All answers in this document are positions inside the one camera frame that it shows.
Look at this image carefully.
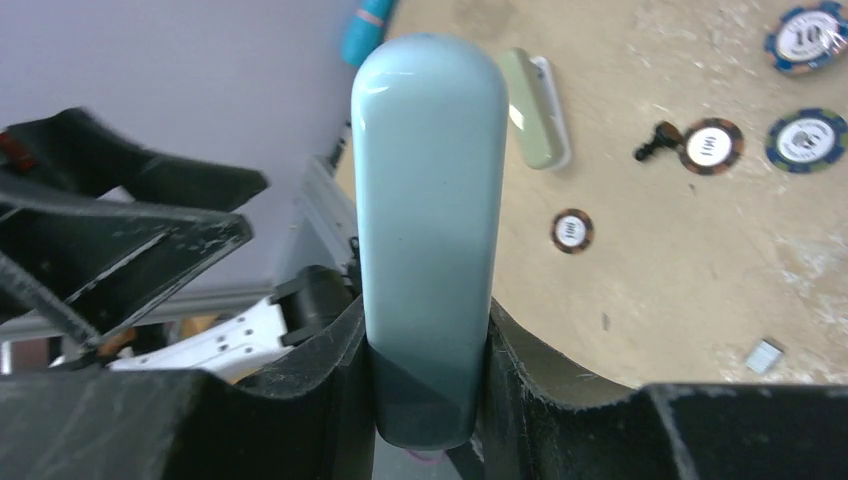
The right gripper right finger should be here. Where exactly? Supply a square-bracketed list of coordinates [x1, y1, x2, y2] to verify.
[477, 304, 847, 479]

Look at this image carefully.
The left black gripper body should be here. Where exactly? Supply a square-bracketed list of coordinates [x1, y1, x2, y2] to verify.
[1, 108, 268, 348]

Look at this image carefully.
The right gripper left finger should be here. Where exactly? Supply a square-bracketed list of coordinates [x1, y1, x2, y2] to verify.
[1, 301, 375, 479]

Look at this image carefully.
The silver staple strip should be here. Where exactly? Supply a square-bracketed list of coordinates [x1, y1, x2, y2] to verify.
[744, 339, 784, 375]

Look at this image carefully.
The green stapler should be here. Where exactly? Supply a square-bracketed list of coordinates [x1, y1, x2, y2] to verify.
[498, 47, 572, 171]

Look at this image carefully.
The blue stapler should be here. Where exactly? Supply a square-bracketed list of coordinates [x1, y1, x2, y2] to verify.
[351, 33, 508, 451]

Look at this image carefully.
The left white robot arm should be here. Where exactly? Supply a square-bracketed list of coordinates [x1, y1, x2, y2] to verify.
[1, 108, 357, 382]

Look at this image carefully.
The orange poker chip lower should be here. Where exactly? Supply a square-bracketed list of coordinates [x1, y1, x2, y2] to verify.
[550, 208, 595, 254]

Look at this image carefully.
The orange poker chip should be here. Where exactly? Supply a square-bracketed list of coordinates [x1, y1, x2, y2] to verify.
[550, 208, 595, 254]
[678, 117, 745, 176]

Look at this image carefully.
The small black knob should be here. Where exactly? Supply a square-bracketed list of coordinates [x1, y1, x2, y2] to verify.
[633, 121, 683, 162]

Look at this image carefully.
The orange poker chip upper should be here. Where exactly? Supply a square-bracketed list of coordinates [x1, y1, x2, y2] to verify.
[678, 117, 745, 176]

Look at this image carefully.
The blue toy microphone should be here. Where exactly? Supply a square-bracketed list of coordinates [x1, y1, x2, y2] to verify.
[341, 0, 396, 67]

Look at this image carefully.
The blue green poker chip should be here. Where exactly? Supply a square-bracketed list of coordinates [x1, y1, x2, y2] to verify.
[765, 107, 847, 174]

